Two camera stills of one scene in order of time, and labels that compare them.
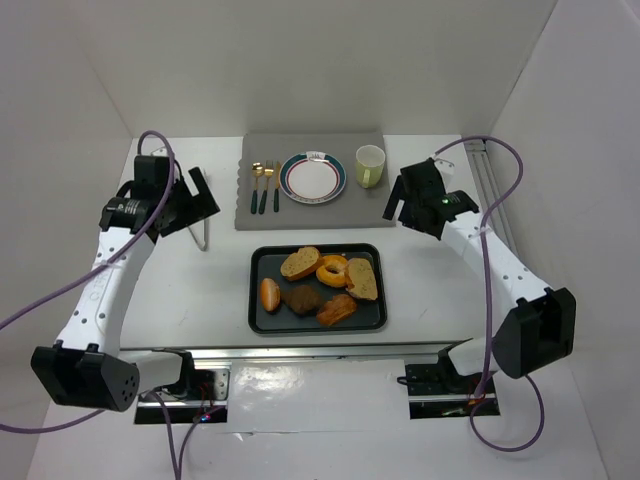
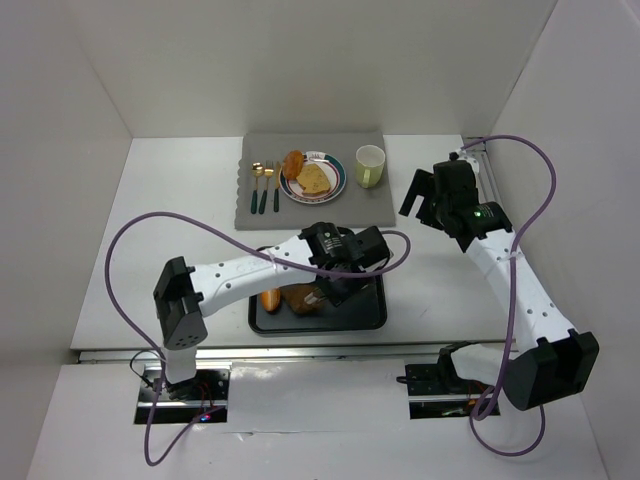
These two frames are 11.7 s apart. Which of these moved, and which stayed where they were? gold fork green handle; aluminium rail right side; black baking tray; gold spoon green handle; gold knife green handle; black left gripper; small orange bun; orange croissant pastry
Moved: orange croissant pastry; black left gripper
Stayed: aluminium rail right side; small orange bun; gold knife green handle; gold fork green handle; black baking tray; gold spoon green handle
